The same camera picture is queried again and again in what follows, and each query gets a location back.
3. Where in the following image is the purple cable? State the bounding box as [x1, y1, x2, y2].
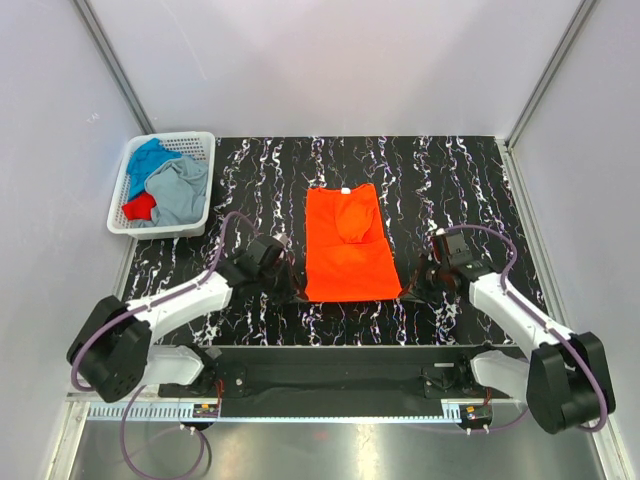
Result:
[439, 223, 611, 434]
[69, 211, 266, 476]

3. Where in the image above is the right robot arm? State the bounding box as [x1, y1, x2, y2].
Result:
[403, 225, 616, 434]

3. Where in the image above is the white plastic basket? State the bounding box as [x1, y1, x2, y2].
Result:
[107, 131, 216, 240]

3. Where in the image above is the aluminium frame rail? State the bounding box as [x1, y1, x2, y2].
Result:
[64, 363, 611, 401]

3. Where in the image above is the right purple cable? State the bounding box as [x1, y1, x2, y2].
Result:
[439, 223, 611, 434]

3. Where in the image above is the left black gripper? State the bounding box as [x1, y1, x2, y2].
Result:
[257, 256, 307, 305]

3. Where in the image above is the white slotted cable duct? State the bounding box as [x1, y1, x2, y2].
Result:
[88, 401, 461, 424]

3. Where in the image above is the orange t-shirt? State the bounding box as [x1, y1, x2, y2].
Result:
[305, 184, 401, 303]

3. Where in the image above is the red t-shirt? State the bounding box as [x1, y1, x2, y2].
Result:
[121, 192, 156, 221]

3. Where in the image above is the grey t-shirt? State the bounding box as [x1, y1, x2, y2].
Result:
[139, 156, 209, 227]

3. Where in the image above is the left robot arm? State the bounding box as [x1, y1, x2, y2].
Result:
[66, 233, 298, 403]

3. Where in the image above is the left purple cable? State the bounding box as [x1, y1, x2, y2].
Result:
[69, 211, 266, 476]

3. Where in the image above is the blue t-shirt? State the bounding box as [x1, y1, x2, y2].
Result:
[126, 138, 182, 201]

